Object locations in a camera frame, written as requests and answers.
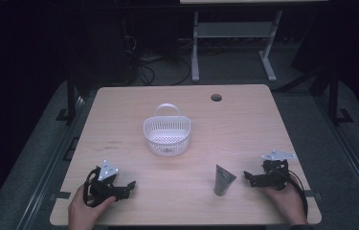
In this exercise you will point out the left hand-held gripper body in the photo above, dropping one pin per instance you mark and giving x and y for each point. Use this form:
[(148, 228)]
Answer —
[(107, 171)]

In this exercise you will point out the person's right hand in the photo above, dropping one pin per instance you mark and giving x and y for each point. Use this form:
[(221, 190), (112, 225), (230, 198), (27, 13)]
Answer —
[(290, 202)]

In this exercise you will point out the metal floor rail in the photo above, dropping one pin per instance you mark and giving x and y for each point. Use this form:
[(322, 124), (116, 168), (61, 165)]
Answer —
[(52, 166), (349, 150)]

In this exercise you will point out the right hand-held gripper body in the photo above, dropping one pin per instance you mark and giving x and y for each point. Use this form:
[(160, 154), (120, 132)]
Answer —
[(276, 172)]

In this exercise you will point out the person's left hand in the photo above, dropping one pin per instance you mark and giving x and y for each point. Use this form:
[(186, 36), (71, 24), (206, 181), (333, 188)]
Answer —
[(83, 214)]

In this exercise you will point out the black metal stand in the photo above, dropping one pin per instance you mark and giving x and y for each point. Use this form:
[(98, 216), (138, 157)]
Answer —
[(71, 96), (333, 96)]

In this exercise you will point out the white metal table frame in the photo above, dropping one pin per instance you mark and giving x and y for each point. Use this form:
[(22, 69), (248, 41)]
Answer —
[(231, 30)]

